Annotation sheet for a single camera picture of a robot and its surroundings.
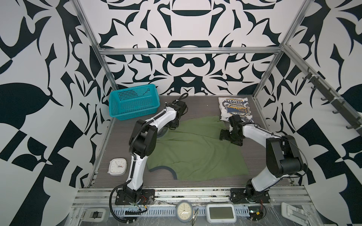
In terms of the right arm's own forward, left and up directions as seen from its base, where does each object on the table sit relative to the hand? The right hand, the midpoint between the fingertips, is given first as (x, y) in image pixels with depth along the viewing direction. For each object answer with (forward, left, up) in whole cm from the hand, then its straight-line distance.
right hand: (227, 138), depth 94 cm
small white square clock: (-18, +66, +3) cm, 69 cm away
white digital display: (-40, +13, +3) cm, 42 cm away
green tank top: (-8, +22, -1) cm, 23 cm away
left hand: (+10, +38, +6) cm, 39 cm away
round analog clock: (-39, +29, +3) cm, 48 cm away
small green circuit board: (-40, -7, -3) cm, 40 cm away
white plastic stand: (-40, -24, -1) cm, 47 cm away
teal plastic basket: (+34, +68, +1) cm, 76 cm away
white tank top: (+26, -7, +1) cm, 27 cm away
